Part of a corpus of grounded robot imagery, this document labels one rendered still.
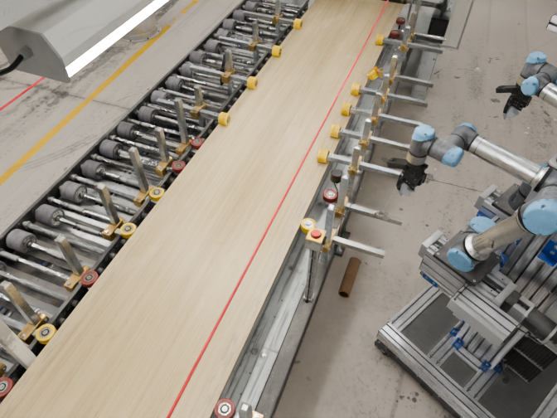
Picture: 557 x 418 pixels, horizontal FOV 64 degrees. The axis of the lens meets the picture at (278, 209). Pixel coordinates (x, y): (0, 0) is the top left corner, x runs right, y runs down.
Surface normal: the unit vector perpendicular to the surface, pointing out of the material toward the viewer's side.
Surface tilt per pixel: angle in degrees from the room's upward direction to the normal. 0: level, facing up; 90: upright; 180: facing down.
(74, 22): 61
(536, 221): 83
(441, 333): 0
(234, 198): 0
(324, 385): 0
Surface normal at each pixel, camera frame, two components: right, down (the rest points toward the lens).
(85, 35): 0.82, -0.08
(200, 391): 0.01, -0.66
